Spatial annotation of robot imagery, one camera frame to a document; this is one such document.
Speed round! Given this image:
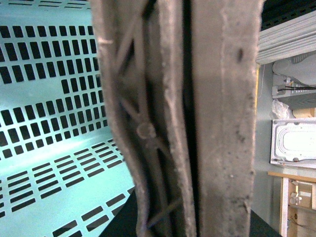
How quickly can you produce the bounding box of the teal plastic shopping basket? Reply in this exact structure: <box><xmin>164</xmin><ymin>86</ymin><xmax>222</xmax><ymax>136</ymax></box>
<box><xmin>0</xmin><ymin>0</ymin><xmax>133</xmax><ymax>237</ymax></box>

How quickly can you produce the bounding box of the grey basket handle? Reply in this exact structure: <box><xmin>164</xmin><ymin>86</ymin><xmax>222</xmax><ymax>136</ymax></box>
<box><xmin>90</xmin><ymin>0</ymin><xmax>264</xmax><ymax>237</ymax></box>

